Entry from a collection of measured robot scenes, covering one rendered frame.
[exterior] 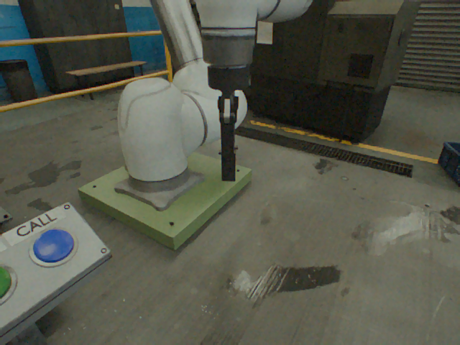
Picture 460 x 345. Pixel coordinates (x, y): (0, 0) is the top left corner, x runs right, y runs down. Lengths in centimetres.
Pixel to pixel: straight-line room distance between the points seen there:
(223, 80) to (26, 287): 38
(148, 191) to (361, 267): 50
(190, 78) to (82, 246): 55
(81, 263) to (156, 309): 28
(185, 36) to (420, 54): 584
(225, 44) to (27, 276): 38
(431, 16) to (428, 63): 76
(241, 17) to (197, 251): 45
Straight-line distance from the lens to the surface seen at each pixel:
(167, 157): 65
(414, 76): 647
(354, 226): 73
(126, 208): 71
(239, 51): 47
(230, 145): 51
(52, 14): 570
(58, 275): 29
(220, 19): 47
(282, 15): 58
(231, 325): 51
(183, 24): 82
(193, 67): 77
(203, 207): 67
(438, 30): 639
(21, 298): 29
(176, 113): 64
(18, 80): 550
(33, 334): 36
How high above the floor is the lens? 125
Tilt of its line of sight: 31 degrees down
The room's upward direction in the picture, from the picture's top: straight up
